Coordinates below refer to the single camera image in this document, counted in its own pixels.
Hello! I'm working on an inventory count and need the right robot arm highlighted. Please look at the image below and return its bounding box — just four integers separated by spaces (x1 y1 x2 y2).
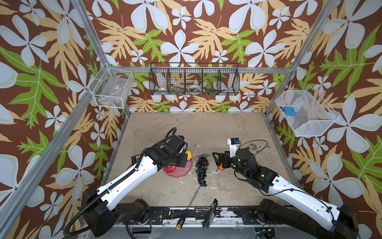
212 148 359 239

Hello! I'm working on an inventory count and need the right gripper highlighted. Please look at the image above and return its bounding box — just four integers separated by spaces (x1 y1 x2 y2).
211 150 251 180

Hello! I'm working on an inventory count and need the pink polka dot plate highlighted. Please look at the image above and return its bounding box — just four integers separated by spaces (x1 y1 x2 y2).
166 160 194 178

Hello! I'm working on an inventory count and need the white wire basket left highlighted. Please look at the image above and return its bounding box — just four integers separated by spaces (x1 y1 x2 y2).
89 68 134 109

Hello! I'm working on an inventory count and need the white wire basket right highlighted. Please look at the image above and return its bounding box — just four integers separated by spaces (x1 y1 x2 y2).
276 90 340 137

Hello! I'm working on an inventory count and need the black rod yellow tip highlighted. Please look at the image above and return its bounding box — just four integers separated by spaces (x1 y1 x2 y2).
176 186 201 230

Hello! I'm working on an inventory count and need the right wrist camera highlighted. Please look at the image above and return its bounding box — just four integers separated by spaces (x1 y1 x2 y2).
227 137 241 158

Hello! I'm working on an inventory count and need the blue object in basket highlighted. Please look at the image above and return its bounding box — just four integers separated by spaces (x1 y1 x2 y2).
283 106 296 117

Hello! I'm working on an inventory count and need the yellow lemon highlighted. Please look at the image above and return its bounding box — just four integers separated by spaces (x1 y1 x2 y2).
186 150 192 161

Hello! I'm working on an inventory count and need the black wire basket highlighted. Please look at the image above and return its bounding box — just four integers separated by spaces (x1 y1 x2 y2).
148 62 240 96

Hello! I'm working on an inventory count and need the white wire basket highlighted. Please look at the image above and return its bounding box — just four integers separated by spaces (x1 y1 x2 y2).
276 90 340 137
89 68 134 109

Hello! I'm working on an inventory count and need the black grape bunch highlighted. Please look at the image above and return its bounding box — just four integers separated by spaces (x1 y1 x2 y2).
196 156 209 187

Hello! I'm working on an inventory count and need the red apple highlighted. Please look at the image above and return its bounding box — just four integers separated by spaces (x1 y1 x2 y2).
164 166 177 174

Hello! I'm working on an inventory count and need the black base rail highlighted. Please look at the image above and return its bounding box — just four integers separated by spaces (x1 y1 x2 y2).
146 206 261 225

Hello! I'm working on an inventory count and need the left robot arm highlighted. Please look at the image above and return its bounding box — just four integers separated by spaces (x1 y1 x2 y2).
63 134 191 237

